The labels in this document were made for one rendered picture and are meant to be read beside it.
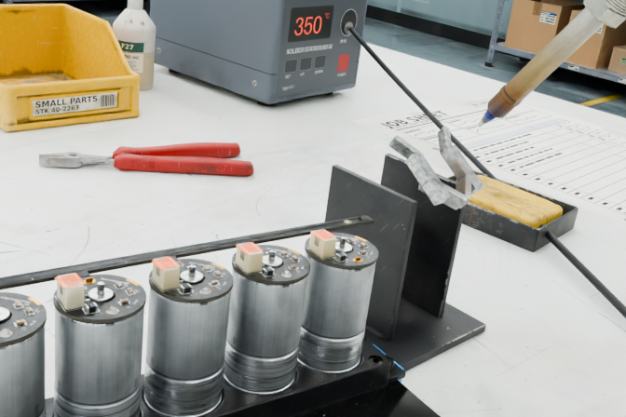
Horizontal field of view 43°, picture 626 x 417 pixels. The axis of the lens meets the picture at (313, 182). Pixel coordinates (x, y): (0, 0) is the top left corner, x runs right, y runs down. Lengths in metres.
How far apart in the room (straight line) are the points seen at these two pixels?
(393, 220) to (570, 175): 0.30
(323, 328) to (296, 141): 0.31
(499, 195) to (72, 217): 0.25
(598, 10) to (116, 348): 0.18
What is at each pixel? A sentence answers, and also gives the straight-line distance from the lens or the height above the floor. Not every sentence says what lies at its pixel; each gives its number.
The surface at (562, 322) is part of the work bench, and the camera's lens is 0.39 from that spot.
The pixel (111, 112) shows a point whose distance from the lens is 0.58.
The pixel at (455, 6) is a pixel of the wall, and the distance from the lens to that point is 5.55.
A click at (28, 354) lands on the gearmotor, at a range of 0.22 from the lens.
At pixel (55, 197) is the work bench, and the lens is 0.45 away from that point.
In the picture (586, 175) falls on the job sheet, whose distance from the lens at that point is 0.61.
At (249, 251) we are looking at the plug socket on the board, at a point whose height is 0.82.
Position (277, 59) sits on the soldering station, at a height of 0.79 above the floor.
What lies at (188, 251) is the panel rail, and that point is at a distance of 0.26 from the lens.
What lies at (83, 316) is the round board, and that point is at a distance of 0.22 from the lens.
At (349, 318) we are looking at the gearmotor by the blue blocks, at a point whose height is 0.79.
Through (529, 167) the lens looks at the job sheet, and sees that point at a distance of 0.60.
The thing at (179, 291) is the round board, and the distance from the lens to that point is 0.24.
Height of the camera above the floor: 0.93
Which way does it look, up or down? 21 degrees down
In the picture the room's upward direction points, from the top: 7 degrees clockwise
